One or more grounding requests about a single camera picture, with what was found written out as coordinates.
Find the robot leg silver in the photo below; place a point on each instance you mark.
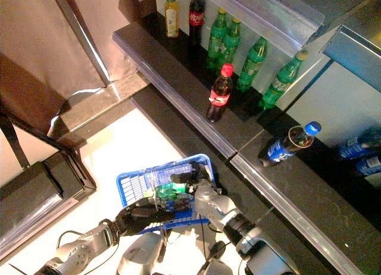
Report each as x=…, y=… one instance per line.
x=214, y=263
x=143, y=254

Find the pale tea bottle green cap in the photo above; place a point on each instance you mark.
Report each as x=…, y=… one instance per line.
x=172, y=17

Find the robot right hand black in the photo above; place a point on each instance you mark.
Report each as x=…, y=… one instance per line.
x=190, y=175

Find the grey metal floor ledge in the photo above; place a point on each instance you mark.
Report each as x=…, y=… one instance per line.
x=98, y=105

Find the robot right arm silver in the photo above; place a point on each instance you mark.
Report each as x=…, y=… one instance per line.
x=232, y=218

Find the Coca-Cola bottle red cap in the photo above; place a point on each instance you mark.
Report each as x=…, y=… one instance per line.
x=219, y=95
x=196, y=17

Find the robot left arm silver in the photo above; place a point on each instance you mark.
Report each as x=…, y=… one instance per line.
x=80, y=251

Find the robot left hand black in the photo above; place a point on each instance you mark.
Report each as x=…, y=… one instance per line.
x=143, y=217

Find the clear plastic price rail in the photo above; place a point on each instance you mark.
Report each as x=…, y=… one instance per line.
x=291, y=215
x=172, y=93
x=262, y=13

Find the robot left leg silver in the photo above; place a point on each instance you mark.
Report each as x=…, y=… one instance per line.
x=143, y=254

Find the blue plastic shopping basket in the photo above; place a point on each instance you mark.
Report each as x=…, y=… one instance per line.
x=134, y=184

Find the robot right leg silver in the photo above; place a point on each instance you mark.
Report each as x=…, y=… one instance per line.
x=214, y=263

